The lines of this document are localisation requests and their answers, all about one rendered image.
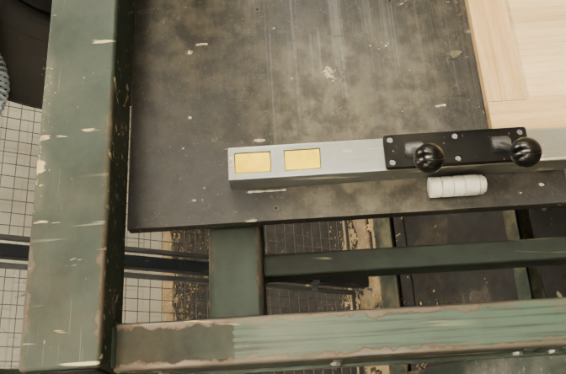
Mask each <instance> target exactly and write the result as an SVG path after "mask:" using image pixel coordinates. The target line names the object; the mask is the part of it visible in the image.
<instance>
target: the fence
mask: <svg viewBox="0 0 566 374"><path fill-rule="evenodd" d="M526 134H527V137H531V138H533V139H535V140H536V141H538V142H539V144H540V145H541V148H542V157H541V159H540V161H539V162H538V163H537V164H535V165H534V166H531V167H529V168H523V167H520V166H518V165H516V164H515V163H488V164H474V165H461V166H447V167H441V169H440V170H438V171H437V172H435V173H432V174H427V173H423V172H421V171H420V170H418V169H417V168H407V169H393V170H387V169H386V162H385V155H384V148H383V138H380V139H366V140H353V141H340V142H314V143H300V144H286V145H273V146H259V147H233V148H228V149H227V156H228V181H229V184H230V186H231V190H246V189H261V188H274V187H288V186H302V185H315V184H342V183H355V182H369V181H383V180H396V179H423V178H429V177H440V176H454V175H461V176H463V175H468V174H476V175H478V174H504V173H518V172H531V171H545V170H559V169H566V127H554V128H541V129H527V130H526ZM311 149H319V153H320V163H321V168H315V169H301V170H287V171H286V169H285V154H284V151H297V150H311ZM257 152H270V158H271V172H260V173H246V174H236V173H235V154H244V153H257Z"/></svg>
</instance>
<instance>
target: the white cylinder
mask: <svg viewBox="0 0 566 374"><path fill-rule="evenodd" d="M486 191H487V180H486V178H485V176H482V175H481V174H480V175H476V174H468V175H463V176H461V175H454V176H440V177H429V178H428V179H427V192H428V196H429V197H430V198H440V197H452V196H453V197H454V196H468V195H482V194H483V193H484V192H486Z"/></svg>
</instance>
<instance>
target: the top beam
mask: <svg viewBox="0 0 566 374"><path fill-rule="evenodd" d="M133 13H134V0H52V5H51V23H50V33H49V42H48V51H47V60H46V70H45V87H44V97H43V106H42V115H41V124H40V142H39V151H38V161H37V170H36V180H35V197H34V206H33V216H32V225H31V234H30V244H29V261H28V270H27V280H26V289H25V299H24V316H23V326H22V334H21V344H20V353H19V371H20V372H23V374H120V373H116V372H114V370H113V368H111V344H112V328H113V327H114V326H115V322H118V323H122V312H123V289H124V265H125V220H126V197H127V174H128V151H129V128H130V105H131V59H132V36H133Z"/></svg>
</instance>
